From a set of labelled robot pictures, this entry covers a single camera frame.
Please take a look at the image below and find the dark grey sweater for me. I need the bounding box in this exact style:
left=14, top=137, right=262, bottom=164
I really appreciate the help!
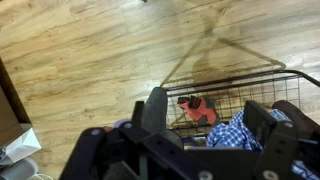
left=141, top=87, right=183, bottom=148

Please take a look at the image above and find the blue white checkered shirt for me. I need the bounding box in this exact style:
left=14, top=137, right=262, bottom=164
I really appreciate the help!
left=206, top=110, right=320, bottom=180

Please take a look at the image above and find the white paper bag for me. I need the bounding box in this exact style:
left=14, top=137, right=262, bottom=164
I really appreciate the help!
left=1, top=128, right=41, bottom=165

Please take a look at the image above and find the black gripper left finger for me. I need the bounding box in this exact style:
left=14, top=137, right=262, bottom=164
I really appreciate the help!
left=59, top=101, right=187, bottom=180

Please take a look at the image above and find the brown cardboard box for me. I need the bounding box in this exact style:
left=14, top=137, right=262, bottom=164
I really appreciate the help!
left=0, top=58, right=32, bottom=147

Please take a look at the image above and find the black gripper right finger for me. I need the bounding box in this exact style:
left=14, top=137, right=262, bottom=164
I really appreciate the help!
left=244, top=101, right=320, bottom=180

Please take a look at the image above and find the black wire basket rack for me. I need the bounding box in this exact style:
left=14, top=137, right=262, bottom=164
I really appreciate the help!
left=165, top=70, right=320, bottom=138

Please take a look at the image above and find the white bladeless fan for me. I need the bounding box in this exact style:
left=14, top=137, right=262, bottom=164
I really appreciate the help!
left=0, top=157, right=39, bottom=180

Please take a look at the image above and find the red grey cloth item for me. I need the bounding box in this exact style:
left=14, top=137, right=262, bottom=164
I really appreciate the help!
left=177, top=96, right=220, bottom=125

